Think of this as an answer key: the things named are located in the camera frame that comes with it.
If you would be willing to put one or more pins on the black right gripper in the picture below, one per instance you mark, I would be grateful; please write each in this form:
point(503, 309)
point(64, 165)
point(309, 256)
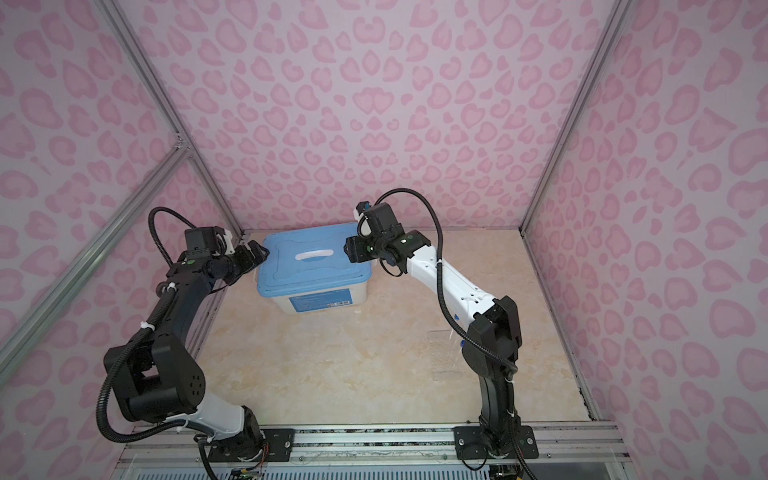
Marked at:
point(357, 245)

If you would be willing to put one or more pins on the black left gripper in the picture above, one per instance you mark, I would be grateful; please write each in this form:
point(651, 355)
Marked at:
point(247, 261)

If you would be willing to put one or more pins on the blue plastic bin lid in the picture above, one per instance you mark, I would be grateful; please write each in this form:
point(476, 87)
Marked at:
point(308, 260)

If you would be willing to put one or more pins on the white plastic storage bin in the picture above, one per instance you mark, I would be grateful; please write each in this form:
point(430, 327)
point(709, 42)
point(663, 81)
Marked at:
point(322, 299)

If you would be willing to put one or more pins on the clear acrylic test tube rack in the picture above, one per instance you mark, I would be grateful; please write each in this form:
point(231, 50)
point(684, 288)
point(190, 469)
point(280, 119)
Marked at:
point(444, 354)

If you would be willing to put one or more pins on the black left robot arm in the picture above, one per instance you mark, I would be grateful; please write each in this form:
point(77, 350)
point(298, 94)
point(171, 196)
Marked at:
point(154, 383)

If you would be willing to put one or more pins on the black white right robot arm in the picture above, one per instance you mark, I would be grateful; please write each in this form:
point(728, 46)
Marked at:
point(489, 326)

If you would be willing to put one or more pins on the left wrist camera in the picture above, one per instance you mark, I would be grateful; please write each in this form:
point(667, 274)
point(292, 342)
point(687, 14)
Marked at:
point(224, 239)

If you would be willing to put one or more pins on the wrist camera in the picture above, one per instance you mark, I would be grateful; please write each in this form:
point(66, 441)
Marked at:
point(224, 239)
point(360, 209)

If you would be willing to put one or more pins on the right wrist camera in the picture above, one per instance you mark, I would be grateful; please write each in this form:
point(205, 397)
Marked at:
point(360, 209)

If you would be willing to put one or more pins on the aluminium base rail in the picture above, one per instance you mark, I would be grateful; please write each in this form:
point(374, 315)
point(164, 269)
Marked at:
point(550, 450)

